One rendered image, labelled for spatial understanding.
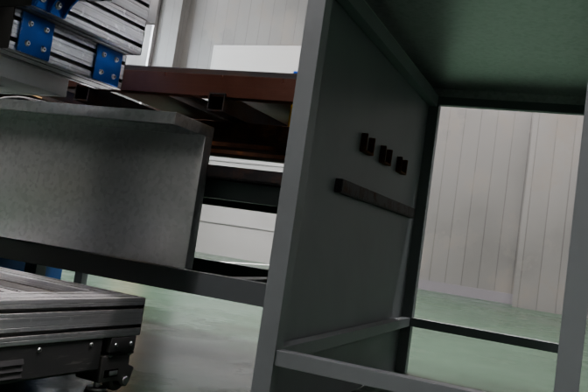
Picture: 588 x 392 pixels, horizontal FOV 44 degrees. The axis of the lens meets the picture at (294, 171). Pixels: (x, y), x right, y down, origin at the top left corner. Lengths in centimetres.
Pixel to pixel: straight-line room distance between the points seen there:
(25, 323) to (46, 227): 68
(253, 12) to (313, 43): 948
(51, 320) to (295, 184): 57
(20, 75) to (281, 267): 75
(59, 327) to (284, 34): 923
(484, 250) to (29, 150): 736
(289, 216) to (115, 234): 69
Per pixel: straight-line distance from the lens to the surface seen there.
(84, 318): 165
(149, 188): 198
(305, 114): 149
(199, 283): 200
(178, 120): 180
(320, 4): 154
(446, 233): 919
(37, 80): 181
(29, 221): 221
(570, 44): 214
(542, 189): 858
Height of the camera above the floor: 42
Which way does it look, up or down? 5 degrees up
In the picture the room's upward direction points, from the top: 8 degrees clockwise
